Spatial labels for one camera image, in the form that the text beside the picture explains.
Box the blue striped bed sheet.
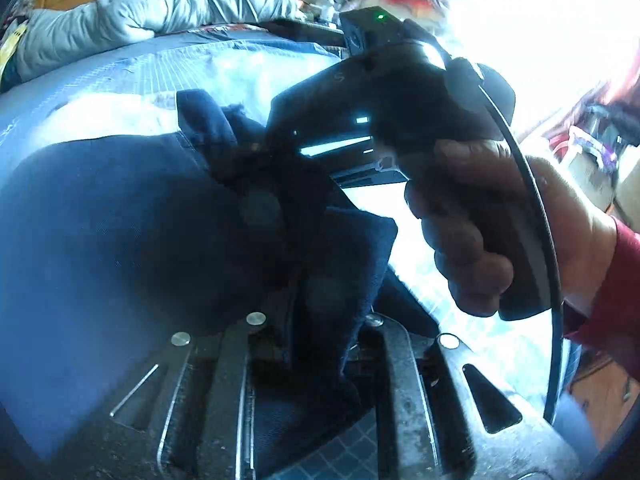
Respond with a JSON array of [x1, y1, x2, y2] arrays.
[[0, 22, 582, 480]]

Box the navy blue garment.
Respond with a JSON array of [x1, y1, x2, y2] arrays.
[[0, 88, 442, 480]]

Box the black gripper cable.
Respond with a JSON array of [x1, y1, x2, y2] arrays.
[[449, 56, 565, 426]]

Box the red sleeved forearm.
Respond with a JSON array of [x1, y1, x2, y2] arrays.
[[564, 220, 640, 380]]

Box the grey quilted duvet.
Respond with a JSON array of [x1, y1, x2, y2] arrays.
[[6, 0, 300, 84]]

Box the person's right hand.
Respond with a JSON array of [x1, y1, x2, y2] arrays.
[[405, 140, 617, 316]]

